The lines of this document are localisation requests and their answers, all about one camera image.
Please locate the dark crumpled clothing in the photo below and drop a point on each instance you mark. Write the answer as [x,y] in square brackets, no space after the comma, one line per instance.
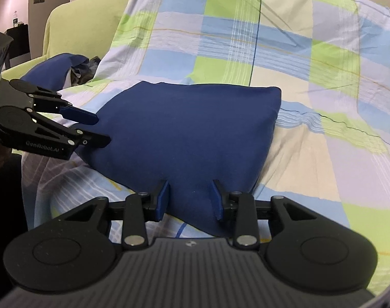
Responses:
[85,70]

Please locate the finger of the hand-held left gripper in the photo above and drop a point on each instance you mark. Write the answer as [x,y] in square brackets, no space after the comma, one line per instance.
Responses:
[92,140]
[81,116]

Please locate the navy blue cloth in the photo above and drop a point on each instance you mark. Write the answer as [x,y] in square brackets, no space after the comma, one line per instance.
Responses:
[47,70]

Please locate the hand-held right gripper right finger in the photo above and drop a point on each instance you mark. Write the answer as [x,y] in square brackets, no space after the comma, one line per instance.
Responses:
[216,200]

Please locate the plaid bed sheet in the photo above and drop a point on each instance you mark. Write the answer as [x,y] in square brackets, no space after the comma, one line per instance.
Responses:
[230,38]

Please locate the navy blue garment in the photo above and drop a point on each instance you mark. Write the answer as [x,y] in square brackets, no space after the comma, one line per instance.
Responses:
[182,134]

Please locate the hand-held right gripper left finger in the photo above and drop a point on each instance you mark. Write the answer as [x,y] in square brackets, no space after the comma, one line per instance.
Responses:
[163,200]

